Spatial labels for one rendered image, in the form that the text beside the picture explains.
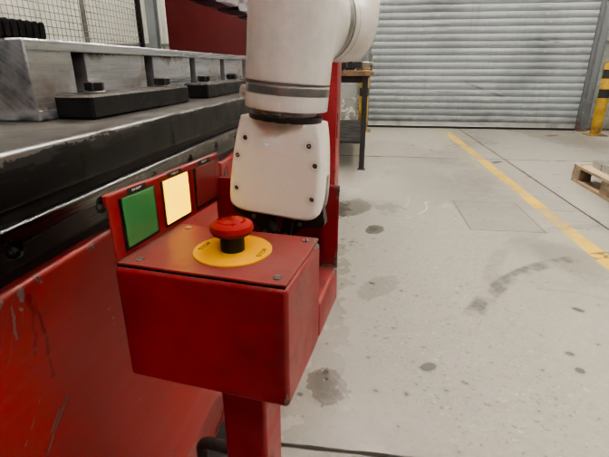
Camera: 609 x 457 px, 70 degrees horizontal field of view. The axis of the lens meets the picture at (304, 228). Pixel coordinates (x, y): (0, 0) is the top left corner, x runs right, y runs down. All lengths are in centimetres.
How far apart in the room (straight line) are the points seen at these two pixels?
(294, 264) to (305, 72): 17
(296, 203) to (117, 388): 32
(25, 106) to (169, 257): 31
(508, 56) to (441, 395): 662
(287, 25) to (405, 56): 699
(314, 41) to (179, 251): 22
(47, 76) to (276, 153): 34
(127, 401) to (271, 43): 46
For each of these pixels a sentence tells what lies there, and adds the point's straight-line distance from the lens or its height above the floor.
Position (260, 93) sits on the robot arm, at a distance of 42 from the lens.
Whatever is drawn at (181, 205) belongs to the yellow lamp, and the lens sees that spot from 48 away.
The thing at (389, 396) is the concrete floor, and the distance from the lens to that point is 143.
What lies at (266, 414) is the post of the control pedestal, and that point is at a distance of 54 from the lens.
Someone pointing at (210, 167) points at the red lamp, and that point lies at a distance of 53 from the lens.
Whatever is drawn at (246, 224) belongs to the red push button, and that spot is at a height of 81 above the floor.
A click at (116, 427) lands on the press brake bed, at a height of 53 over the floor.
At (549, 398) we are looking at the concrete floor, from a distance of 158.
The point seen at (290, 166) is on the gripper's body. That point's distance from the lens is 43.
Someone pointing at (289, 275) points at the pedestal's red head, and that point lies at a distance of 35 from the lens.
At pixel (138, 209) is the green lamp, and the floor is 82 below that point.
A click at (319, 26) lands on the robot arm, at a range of 42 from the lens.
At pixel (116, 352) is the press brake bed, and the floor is 62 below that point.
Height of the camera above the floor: 94
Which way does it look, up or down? 21 degrees down
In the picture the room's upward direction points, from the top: straight up
